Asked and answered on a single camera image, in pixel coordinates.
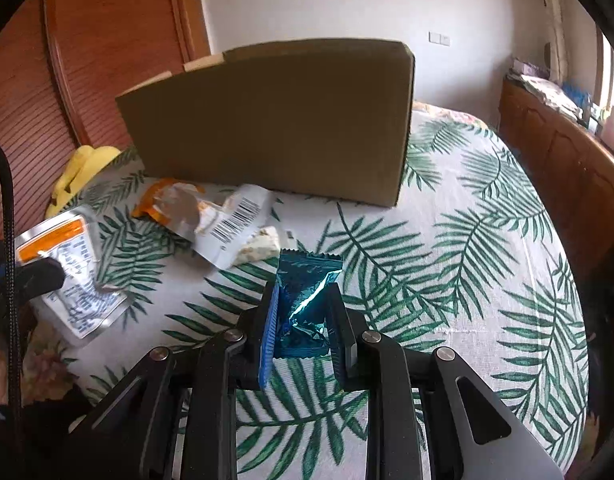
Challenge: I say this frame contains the brown cardboard box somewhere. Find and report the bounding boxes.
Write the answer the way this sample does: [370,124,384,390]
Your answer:
[116,38,415,207]

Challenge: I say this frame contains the wooden sideboard cabinet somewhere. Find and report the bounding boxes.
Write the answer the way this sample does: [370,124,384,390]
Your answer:
[498,78,614,281]

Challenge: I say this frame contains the window with wooden frame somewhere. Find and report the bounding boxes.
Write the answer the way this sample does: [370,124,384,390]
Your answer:
[595,28,614,115]

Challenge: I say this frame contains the white wall switch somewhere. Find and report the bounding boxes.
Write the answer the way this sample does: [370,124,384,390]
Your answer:
[429,32,450,47]

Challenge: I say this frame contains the silver orange snack pouch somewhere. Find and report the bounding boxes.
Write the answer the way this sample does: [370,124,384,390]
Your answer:
[15,206,131,348]

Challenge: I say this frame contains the blue foil snack packet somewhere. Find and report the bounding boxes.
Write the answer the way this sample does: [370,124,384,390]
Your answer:
[275,249,343,359]

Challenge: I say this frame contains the wooden wardrobe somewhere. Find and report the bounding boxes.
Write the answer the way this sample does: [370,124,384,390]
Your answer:
[0,0,209,232]

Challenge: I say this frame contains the yellow Pikachu plush toy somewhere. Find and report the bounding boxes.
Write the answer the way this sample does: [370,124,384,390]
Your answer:
[44,145,120,219]

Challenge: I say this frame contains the floral window curtain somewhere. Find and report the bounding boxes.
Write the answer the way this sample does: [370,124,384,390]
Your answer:
[544,0,569,86]

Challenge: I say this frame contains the orange white snack bag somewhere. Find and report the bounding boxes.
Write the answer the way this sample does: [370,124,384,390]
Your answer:
[132,178,297,270]

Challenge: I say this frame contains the folded cloth on sideboard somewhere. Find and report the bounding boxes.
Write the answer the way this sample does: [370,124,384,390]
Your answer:
[507,72,583,120]

